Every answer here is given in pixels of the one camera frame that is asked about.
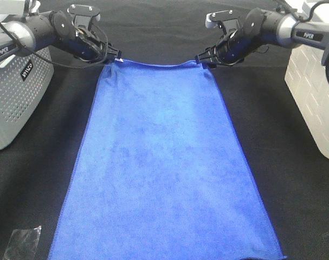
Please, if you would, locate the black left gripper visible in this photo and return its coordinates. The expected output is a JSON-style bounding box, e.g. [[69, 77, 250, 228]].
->
[[104, 44, 122, 64]]

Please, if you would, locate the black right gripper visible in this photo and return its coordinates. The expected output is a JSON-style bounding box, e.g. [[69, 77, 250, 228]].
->
[[195, 47, 217, 68]]

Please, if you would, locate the blue microfibre towel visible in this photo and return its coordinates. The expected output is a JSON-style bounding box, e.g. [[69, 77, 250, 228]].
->
[[49, 60, 285, 259]]

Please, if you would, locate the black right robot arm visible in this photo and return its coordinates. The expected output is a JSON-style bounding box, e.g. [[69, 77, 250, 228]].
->
[[195, 6, 329, 84]]

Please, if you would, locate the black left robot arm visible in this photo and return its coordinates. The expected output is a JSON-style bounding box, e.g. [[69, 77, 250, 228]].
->
[[0, 4, 121, 67]]

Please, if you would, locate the grey perforated laundry basket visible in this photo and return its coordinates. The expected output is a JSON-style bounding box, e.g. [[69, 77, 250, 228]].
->
[[0, 0, 55, 154]]

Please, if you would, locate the white plastic storage bin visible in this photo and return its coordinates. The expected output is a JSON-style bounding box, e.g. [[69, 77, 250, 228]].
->
[[285, 45, 329, 159]]

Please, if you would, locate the black felt table mat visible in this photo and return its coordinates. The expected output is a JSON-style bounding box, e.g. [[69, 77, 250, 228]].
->
[[0, 1, 329, 259]]

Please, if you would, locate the clear tape strip left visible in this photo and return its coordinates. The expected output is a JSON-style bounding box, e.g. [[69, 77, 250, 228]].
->
[[2, 225, 42, 260]]

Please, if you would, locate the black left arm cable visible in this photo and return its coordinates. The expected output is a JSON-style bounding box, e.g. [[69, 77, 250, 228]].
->
[[0, 11, 113, 69]]

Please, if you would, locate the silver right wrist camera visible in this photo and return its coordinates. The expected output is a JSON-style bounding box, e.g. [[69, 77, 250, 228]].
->
[[205, 10, 240, 32]]

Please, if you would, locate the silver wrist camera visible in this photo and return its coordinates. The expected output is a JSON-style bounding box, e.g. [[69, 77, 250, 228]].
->
[[205, 10, 240, 32], [67, 4, 100, 30]]

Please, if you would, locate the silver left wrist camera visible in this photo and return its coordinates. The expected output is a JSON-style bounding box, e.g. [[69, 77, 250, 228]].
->
[[67, 4, 100, 30]]

